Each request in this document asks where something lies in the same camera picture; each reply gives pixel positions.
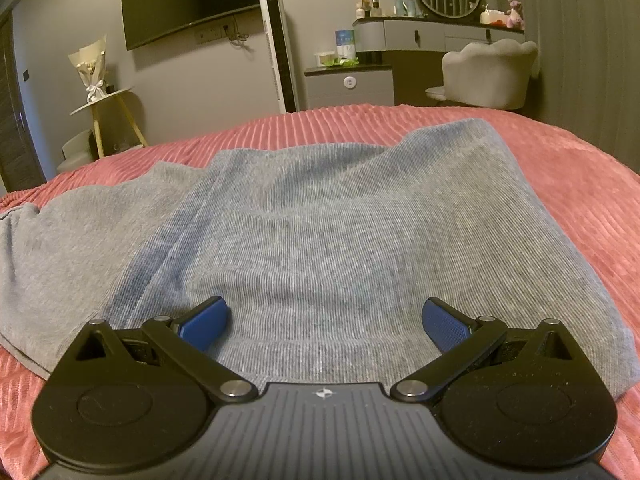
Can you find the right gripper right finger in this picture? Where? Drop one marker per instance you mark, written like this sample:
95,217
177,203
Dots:
464,343

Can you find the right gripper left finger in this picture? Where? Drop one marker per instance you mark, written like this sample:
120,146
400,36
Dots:
183,343

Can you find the grey sweatpants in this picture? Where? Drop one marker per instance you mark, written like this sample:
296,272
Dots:
325,254

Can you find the pink ribbed bed blanket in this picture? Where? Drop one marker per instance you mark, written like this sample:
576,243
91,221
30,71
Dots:
593,197

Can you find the yellow two-tier side table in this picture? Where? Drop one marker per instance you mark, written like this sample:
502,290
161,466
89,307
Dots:
113,123

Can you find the dark wooden door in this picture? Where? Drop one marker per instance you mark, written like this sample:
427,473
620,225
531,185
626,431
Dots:
20,167

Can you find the grey upholstered chair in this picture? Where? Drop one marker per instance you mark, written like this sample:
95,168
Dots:
487,75

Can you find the grey drawer cabinet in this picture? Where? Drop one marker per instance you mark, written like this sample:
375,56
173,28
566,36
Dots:
339,86

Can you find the wrapped flower bouquet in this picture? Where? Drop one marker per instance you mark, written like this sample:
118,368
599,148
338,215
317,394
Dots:
90,63

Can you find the grey vanity desk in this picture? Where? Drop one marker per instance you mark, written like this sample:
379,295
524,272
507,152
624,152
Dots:
414,48

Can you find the pink plush toy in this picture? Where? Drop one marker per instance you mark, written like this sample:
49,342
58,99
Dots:
514,16

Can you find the grey curtain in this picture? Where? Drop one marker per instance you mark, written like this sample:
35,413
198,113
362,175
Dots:
587,75

